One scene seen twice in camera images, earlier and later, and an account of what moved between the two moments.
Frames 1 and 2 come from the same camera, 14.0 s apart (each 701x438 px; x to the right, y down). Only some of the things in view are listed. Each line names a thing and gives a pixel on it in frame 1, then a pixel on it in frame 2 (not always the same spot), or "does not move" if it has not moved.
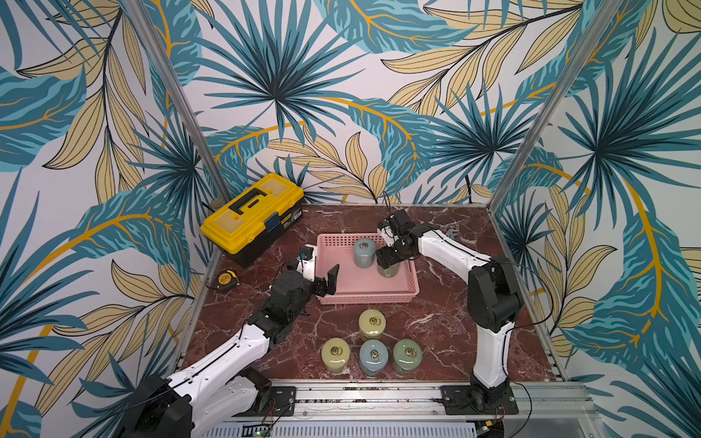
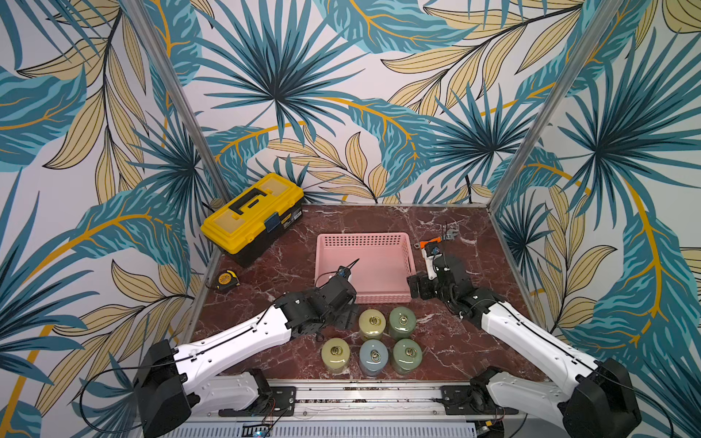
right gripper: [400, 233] → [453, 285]
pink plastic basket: [356, 286] does not move
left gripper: [320, 288] → [349, 317]
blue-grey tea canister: [373, 357] does not move
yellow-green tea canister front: [336, 354] does not move
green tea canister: [391, 271] → [402, 321]
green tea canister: [406, 356] does not move
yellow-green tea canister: [371, 324] does not move
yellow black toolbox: [239, 231] does not move
